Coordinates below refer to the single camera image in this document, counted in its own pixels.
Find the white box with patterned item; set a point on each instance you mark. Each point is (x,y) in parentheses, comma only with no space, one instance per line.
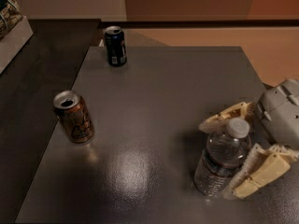
(15,31)

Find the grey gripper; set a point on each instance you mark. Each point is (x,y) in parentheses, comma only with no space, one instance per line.
(281,116)

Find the clear plastic water bottle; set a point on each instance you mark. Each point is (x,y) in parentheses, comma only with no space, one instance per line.
(224,154)

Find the dark blue soda can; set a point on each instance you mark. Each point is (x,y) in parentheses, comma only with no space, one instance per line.
(115,43)

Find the orange soda can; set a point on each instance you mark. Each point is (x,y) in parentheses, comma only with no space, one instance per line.
(73,114)

